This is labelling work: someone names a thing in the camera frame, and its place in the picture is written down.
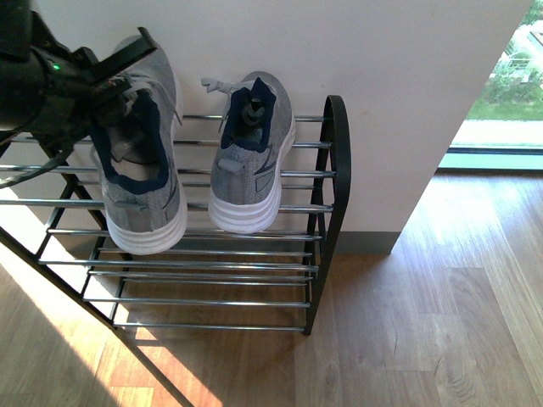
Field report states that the grey knit sneaker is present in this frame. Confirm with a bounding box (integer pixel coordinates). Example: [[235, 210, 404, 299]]
[[201, 71, 295, 234], [90, 48, 188, 255]]

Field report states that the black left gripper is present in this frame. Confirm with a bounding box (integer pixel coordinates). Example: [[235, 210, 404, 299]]
[[25, 27, 158, 141]]

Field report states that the black metal shoe rack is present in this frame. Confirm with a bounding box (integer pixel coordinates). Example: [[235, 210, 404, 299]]
[[1, 95, 351, 334]]

